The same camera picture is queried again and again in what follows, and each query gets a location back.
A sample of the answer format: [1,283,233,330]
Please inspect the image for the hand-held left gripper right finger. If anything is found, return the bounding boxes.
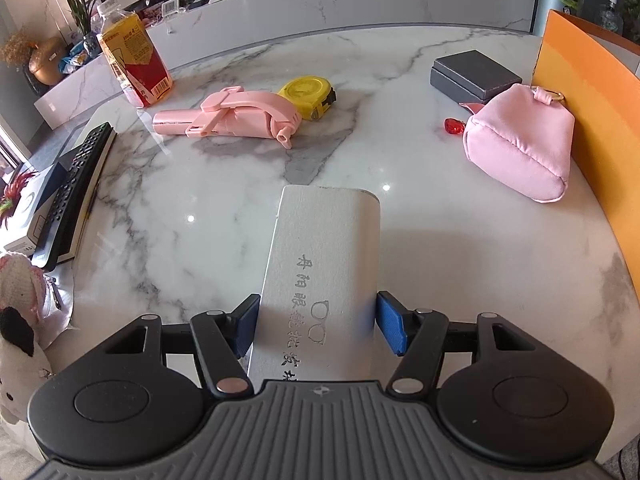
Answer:
[375,290,541,397]

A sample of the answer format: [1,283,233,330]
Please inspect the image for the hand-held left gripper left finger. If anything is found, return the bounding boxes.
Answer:
[95,294,262,401]

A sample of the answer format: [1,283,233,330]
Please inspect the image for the white glasses case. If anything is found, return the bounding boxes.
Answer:
[247,185,382,383]

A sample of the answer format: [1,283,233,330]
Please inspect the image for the pink folding fan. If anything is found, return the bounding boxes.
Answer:
[152,86,303,150]

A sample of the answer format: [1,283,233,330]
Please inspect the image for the pink fabric pouch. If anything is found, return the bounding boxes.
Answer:
[460,84,575,204]

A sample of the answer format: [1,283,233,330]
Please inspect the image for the yellow tape measure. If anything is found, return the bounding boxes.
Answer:
[277,76,337,122]

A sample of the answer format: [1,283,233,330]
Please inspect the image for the dark grey box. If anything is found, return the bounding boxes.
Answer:
[430,50,523,107]

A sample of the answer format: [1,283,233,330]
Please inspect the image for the orange cardboard box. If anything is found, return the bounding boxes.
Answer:
[530,9,640,291]

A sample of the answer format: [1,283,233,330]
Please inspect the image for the clear plastic bag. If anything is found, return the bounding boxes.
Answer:
[42,270,78,341]

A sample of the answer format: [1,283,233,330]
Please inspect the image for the knitted pink white doll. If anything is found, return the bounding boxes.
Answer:
[0,252,50,321]

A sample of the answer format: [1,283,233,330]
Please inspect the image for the black and white cow plush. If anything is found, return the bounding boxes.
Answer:
[0,305,53,428]

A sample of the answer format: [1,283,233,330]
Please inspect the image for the white and blue box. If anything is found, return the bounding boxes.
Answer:
[0,162,68,253]

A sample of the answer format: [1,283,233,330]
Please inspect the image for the red feather toy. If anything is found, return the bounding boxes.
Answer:
[0,170,40,233]

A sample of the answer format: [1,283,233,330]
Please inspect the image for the orange drink bottle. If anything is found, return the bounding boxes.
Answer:
[95,0,174,109]

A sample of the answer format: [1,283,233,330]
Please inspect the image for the blue snack bag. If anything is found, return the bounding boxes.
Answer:
[60,42,93,73]

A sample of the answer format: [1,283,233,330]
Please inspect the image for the marble television cabinet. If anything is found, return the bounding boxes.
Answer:
[32,0,536,131]

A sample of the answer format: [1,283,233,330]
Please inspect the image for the copper round vase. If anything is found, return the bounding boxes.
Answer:
[27,37,68,86]

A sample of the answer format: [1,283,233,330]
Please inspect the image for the green plant in vase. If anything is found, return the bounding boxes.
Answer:
[65,0,116,56]

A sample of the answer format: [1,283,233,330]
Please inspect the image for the dried flowers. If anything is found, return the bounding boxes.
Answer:
[0,30,38,66]

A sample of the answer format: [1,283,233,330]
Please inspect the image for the clear water jug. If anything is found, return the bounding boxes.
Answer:
[597,0,626,36]

